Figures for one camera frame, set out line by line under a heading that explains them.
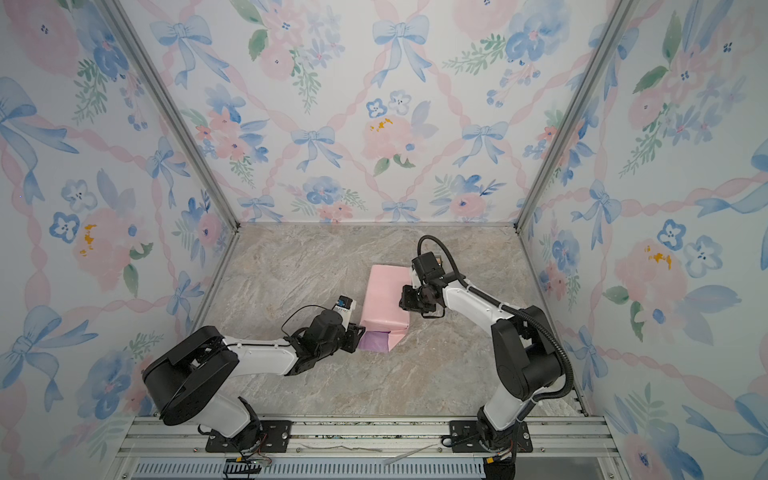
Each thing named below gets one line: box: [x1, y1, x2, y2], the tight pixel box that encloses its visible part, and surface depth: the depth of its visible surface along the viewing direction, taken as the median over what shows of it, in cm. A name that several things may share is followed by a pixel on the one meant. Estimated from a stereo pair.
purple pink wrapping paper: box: [358, 264, 411, 352], surface depth 91 cm
